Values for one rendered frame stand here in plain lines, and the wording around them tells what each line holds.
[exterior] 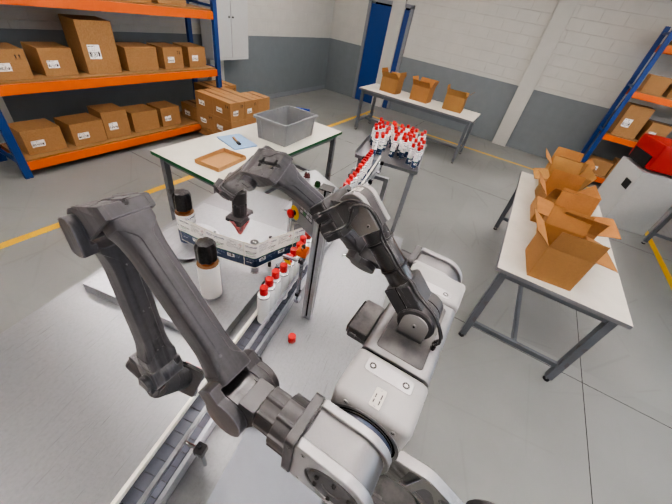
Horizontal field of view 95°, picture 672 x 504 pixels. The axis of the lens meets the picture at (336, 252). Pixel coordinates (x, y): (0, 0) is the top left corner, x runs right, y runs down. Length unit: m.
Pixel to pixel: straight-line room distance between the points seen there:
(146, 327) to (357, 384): 0.43
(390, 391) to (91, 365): 1.18
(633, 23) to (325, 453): 8.30
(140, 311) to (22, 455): 0.78
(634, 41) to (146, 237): 8.31
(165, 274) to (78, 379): 0.97
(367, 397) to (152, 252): 0.39
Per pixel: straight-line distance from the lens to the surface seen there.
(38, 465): 1.37
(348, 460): 0.51
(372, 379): 0.54
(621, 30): 8.39
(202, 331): 0.55
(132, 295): 0.68
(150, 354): 0.77
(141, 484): 1.19
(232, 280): 1.56
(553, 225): 2.62
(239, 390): 0.58
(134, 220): 0.55
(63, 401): 1.44
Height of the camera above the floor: 1.98
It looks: 39 degrees down
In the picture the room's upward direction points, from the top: 12 degrees clockwise
